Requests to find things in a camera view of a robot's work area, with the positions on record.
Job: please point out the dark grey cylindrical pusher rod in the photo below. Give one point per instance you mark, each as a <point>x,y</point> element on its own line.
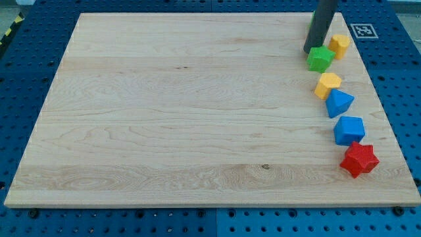
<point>320,24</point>

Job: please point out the yellow heart block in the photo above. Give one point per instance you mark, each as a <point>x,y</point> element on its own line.
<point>339,45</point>

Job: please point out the white fiducial marker tag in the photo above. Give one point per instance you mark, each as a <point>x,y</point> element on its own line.
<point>364,31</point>

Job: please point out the green star block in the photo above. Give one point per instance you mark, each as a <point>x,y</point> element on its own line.
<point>320,59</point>

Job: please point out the yellow hexagon block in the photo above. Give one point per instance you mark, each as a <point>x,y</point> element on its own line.
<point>326,83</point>

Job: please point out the blue triangle block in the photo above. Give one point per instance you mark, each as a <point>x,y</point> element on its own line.
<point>338,102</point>

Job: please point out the blue cube block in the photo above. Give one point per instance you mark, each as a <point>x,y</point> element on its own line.
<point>348,130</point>

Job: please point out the red star block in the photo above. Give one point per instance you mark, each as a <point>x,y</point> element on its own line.
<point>359,159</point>

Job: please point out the light wooden board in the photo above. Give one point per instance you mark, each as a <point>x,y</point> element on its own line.
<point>201,110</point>

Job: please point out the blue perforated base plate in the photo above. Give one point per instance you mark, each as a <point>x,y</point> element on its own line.
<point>30,62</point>

